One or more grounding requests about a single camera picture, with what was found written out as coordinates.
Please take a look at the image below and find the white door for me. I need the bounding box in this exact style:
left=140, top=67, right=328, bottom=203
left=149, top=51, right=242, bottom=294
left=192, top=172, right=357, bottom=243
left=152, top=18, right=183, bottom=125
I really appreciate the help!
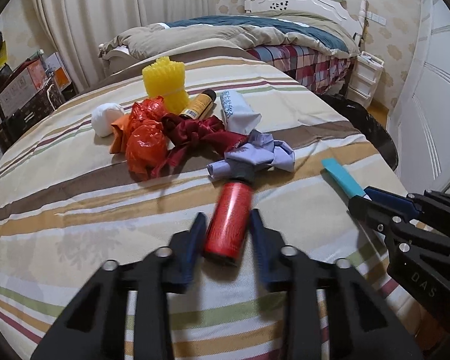
left=388, top=0, right=450, bottom=193

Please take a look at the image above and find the white blue plastic package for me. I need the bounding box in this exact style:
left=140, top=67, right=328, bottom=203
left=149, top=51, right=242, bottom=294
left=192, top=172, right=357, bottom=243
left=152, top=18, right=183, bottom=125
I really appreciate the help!
left=220, top=90, right=262, bottom=136

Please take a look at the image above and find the yellow foam net roll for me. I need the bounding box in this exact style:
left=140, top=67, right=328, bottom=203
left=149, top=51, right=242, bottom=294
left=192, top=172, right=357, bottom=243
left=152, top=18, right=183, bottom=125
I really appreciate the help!
left=142, top=56, right=189, bottom=115

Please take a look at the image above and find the beige blue duvet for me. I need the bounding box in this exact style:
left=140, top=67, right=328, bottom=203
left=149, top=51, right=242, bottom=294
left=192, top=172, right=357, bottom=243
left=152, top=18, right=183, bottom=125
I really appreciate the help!
left=98, top=10, right=359, bottom=61

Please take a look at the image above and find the dark wicker basket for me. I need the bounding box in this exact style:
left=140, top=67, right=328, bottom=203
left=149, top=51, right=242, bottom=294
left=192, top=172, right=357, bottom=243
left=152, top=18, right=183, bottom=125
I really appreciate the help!
left=4, top=78, right=66, bottom=142

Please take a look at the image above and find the red cylindrical can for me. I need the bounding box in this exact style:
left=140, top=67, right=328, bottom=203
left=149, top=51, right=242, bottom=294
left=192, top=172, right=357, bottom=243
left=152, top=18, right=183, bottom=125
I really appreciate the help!
left=202, top=179, right=254, bottom=266

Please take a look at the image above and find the plaid bed sheet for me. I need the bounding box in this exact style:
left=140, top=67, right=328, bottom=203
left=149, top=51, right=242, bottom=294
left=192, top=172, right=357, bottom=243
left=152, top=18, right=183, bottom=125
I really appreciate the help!
left=247, top=45, right=352, bottom=94

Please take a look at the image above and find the white orange small box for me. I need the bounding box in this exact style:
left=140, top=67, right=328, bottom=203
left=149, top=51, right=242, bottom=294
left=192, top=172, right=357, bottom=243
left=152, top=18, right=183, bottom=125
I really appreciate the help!
left=45, top=52, right=72, bottom=91

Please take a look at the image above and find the white plastic drawer unit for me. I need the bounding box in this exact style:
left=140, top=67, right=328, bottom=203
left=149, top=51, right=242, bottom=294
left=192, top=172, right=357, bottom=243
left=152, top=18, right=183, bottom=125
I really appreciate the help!
left=346, top=51, right=385, bottom=108

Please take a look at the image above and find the white wooden headboard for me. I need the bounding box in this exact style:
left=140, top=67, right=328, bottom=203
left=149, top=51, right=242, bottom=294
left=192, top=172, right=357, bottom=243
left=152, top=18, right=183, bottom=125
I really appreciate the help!
left=244, top=0, right=368, bottom=46

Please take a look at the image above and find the lavender paper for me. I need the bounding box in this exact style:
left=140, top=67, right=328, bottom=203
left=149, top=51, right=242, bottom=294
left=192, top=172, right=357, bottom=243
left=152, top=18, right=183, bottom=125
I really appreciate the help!
left=207, top=130, right=295, bottom=180

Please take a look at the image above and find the teal strip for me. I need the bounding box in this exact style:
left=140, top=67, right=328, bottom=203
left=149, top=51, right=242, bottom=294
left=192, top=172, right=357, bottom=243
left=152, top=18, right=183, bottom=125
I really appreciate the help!
left=322, top=158, right=369, bottom=199

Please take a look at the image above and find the cardboard box orange label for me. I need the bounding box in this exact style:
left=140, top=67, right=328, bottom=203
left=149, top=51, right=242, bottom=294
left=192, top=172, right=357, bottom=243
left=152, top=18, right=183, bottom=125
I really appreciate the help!
left=0, top=59, right=48, bottom=118

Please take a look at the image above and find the cream curtain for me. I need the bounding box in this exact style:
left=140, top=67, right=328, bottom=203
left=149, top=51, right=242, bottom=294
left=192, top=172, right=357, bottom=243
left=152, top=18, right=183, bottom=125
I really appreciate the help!
left=33, top=0, right=215, bottom=91

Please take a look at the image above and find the dark red ribbon bow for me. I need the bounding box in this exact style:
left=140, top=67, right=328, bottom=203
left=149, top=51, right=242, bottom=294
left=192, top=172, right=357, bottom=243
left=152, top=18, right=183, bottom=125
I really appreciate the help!
left=151, top=113, right=249, bottom=178

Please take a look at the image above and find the yellow bottle black cap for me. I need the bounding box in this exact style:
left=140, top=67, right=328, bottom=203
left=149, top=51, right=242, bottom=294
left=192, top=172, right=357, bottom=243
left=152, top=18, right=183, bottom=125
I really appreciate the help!
left=179, top=89, right=216, bottom=120

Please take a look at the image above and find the orange paper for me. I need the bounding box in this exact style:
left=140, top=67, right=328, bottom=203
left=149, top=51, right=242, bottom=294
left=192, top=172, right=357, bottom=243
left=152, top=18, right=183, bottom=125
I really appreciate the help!
left=109, top=114, right=130, bottom=154

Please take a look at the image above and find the white paper ball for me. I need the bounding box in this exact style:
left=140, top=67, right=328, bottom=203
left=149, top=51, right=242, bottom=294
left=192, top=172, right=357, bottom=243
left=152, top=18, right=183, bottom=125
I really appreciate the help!
left=91, top=103, right=125, bottom=137

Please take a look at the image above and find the orange red plastic bag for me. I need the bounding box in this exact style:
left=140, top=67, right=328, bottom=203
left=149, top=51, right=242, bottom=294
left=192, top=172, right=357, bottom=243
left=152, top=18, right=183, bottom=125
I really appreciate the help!
left=125, top=96, right=168, bottom=180

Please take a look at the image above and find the black trash bin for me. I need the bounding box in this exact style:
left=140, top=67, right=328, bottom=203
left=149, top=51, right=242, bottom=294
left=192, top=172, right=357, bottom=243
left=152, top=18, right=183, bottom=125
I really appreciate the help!
left=319, top=94, right=399, bottom=171

